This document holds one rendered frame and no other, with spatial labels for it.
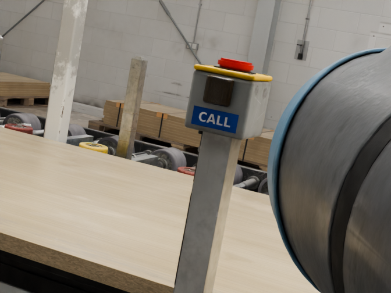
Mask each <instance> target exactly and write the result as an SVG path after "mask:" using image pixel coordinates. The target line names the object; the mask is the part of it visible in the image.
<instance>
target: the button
mask: <svg viewBox="0 0 391 293"><path fill-rule="evenodd" d="M218 64H219V67H223V68H227V69H232V70H238V71H243V72H251V70H253V69H254V66H253V65H252V63H249V62H243V61H240V60H234V59H228V58H221V59H218Z"/></svg>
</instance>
